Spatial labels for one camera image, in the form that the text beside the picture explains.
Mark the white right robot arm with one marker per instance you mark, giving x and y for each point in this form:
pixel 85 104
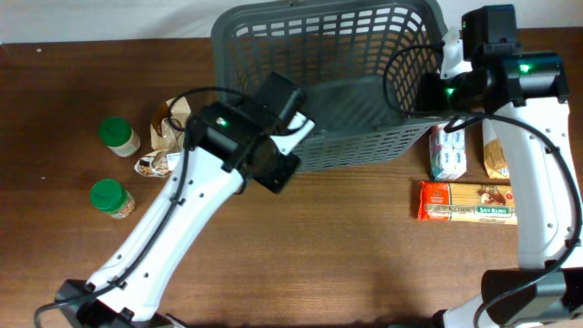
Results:
pixel 487 74

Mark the San Remo spaghetti packet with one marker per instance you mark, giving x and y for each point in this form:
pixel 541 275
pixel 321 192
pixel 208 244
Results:
pixel 464 202

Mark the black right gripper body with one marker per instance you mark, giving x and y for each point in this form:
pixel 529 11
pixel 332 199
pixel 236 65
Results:
pixel 433 97

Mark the green lid jar labelled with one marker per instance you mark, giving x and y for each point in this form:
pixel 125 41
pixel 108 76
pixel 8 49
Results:
pixel 110 197

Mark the orange brown snack bag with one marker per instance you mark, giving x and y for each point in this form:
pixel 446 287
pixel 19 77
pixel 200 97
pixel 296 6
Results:
pixel 494 159

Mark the Kleenex tissue multipack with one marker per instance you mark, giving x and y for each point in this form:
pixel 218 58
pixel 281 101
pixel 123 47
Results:
pixel 447 154

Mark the crumpled brown paper snack bag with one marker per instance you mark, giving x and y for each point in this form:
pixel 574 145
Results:
pixel 167 144

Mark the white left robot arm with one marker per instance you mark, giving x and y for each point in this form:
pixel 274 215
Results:
pixel 226 144

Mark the green lid jar cream contents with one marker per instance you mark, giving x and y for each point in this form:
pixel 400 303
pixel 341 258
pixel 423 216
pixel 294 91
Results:
pixel 119 136

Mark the grey plastic laundry basket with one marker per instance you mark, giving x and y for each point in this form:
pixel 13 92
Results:
pixel 358 61

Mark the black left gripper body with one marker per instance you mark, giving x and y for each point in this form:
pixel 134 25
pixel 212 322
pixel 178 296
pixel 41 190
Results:
pixel 282 172

